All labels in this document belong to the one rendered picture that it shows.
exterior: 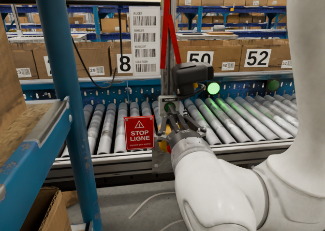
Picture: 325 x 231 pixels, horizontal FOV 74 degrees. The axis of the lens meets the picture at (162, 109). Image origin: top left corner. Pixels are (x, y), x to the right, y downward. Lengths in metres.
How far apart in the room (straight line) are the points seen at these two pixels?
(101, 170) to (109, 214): 0.81
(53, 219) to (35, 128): 0.12
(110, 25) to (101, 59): 4.30
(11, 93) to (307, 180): 0.41
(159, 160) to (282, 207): 0.51
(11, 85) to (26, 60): 1.16
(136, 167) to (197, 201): 0.53
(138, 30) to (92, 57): 0.67
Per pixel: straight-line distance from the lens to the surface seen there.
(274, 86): 1.52
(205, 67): 0.65
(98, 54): 1.28
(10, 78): 0.24
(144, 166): 0.84
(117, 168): 0.85
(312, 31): 0.31
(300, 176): 0.42
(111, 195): 1.75
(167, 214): 1.60
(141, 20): 0.65
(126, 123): 0.73
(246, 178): 0.39
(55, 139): 0.21
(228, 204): 0.33
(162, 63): 0.67
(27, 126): 0.22
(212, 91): 1.34
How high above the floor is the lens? 1.23
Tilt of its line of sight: 24 degrees down
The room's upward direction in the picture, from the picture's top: straight up
